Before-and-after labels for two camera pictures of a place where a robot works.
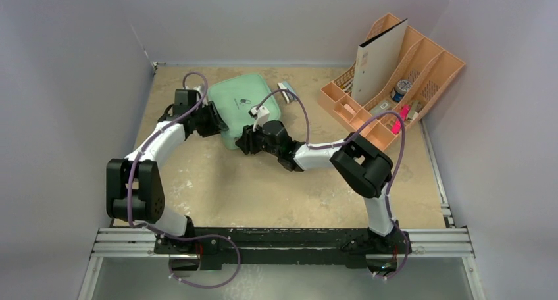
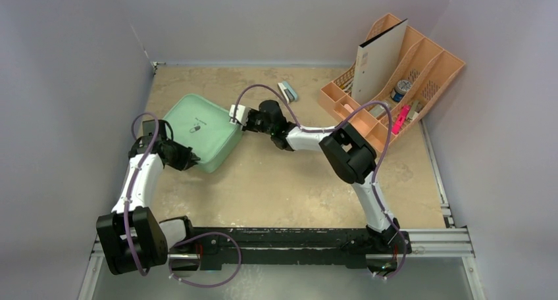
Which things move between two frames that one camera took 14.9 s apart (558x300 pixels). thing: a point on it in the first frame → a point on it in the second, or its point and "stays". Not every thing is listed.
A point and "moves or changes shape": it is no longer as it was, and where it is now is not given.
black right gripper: x=249 y=140 → x=251 y=120
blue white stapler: x=287 y=96 stays
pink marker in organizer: x=396 y=127 stays
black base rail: x=347 y=249 stays
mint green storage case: x=234 y=97 moves or changes shape
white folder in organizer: x=378 y=60 stays
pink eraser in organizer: x=349 y=109 stays
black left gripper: x=216 y=125 → x=186 y=160
